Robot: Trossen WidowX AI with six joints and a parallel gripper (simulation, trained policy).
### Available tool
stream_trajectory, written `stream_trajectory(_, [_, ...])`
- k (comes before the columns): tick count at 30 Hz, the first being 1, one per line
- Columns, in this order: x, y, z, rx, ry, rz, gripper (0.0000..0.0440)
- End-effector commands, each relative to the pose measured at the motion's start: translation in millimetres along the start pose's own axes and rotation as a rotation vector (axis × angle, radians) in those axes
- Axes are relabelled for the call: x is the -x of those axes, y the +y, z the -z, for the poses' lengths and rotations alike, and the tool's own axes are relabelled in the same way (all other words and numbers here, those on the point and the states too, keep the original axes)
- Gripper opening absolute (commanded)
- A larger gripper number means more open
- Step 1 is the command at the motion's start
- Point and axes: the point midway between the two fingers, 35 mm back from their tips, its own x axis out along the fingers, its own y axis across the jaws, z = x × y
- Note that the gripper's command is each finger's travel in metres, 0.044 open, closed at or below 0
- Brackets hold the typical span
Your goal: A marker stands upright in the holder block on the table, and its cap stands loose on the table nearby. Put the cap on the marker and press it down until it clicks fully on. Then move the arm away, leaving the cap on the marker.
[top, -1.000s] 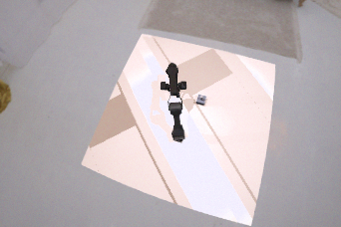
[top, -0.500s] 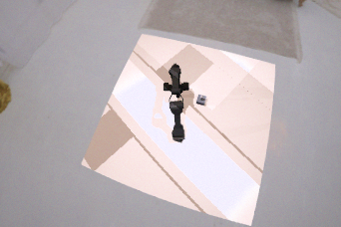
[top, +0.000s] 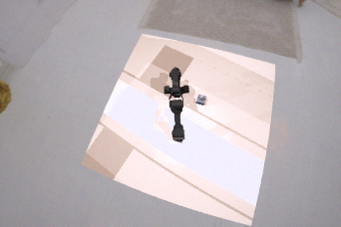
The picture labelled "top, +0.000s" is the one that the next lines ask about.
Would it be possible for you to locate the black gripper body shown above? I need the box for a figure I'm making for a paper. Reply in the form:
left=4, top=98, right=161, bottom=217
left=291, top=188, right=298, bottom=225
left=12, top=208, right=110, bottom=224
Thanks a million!
left=164, top=85, right=189, bottom=94

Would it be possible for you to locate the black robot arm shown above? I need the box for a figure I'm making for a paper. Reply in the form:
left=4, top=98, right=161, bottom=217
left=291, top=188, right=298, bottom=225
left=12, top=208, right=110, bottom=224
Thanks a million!
left=169, top=67, right=185, bottom=143

